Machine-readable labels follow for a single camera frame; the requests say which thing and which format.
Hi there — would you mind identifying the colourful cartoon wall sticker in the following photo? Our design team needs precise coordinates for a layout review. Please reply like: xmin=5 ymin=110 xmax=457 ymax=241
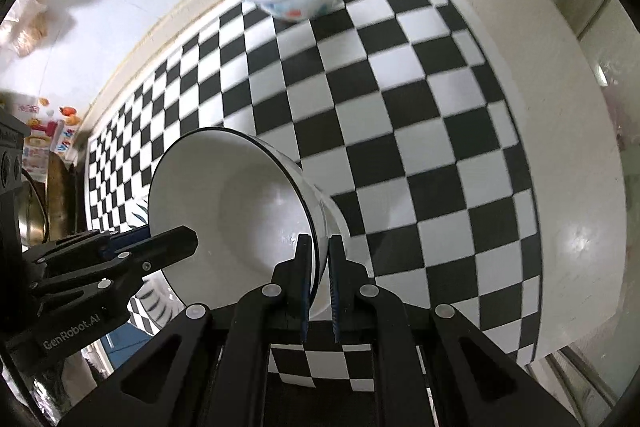
xmin=19 ymin=97 xmax=84 ymax=174

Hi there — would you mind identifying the blue cabinet door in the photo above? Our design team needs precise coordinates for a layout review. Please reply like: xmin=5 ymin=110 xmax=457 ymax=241
xmin=97 ymin=324 xmax=169 ymax=359

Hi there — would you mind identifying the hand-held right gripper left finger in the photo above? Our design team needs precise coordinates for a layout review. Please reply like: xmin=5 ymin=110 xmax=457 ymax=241
xmin=60 ymin=234 xmax=314 ymax=427

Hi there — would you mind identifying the black frying pan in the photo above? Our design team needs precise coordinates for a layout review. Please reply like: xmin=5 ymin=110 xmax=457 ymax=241
xmin=20 ymin=151 xmax=77 ymax=249

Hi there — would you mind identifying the dark-rimmed white bowl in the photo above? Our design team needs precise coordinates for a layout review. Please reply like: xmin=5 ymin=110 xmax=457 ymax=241
xmin=147 ymin=127 xmax=331 ymax=308

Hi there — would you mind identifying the clear plastic bag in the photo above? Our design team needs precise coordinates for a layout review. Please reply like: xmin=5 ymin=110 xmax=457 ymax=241
xmin=0 ymin=0 xmax=57 ymax=58

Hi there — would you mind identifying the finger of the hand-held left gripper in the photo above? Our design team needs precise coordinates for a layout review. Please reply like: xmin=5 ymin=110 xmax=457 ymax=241
xmin=34 ymin=226 xmax=199 ymax=309
xmin=22 ymin=227 xmax=152 ymax=281

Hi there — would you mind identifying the frosted glass sliding door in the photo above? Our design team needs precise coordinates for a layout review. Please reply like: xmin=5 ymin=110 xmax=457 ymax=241
xmin=542 ymin=0 xmax=640 ymax=414

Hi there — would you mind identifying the blue striped white plate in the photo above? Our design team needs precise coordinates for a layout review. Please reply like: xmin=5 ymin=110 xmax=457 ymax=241
xmin=125 ymin=197 xmax=178 ymax=326

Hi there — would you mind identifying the black white checkered mat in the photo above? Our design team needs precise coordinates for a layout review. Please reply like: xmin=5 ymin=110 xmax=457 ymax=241
xmin=82 ymin=0 xmax=544 ymax=396

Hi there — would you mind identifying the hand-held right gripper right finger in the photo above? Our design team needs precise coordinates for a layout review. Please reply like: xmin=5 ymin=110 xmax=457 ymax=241
xmin=327 ymin=234 xmax=583 ymax=427

